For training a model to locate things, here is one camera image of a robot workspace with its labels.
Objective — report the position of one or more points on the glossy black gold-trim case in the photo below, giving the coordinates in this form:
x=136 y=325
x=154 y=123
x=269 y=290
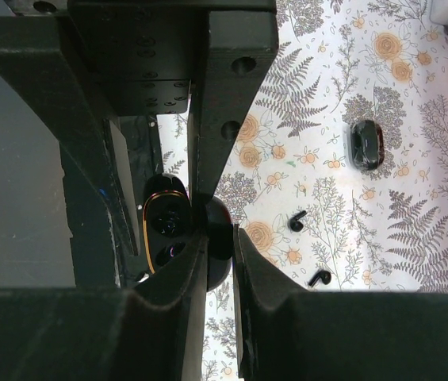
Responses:
x=169 y=222

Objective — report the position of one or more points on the taped black charging case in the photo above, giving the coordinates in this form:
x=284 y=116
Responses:
x=367 y=145

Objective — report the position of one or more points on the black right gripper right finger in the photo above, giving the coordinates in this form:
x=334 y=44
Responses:
x=286 y=332

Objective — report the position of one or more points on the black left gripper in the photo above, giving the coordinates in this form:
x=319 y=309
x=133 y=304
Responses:
x=148 y=57

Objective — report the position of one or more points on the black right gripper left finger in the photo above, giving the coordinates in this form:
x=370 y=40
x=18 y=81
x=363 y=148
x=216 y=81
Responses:
x=151 y=332

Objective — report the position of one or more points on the floral table mat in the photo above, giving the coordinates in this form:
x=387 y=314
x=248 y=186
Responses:
x=385 y=230

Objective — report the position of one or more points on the black earbud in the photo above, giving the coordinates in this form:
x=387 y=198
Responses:
x=295 y=222
x=322 y=276

